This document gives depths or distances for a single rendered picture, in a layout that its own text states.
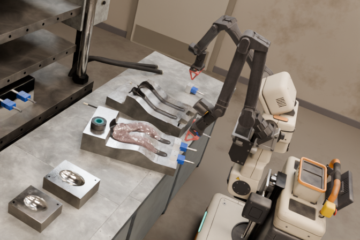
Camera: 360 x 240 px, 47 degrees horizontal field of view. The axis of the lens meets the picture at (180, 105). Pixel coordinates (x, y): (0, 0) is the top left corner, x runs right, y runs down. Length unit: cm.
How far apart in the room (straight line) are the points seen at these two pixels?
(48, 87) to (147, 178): 91
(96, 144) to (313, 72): 320
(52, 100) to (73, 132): 31
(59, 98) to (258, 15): 275
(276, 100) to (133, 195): 82
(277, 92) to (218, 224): 108
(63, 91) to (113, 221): 102
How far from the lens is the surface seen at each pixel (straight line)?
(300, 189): 235
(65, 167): 201
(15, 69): 232
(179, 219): 309
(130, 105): 246
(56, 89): 266
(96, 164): 215
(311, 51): 478
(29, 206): 188
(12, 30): 216
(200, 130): 208
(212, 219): 279
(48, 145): 222
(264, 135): 200
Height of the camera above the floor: 226
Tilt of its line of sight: 32 degrees down
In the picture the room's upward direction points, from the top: 17 degrees clockwise
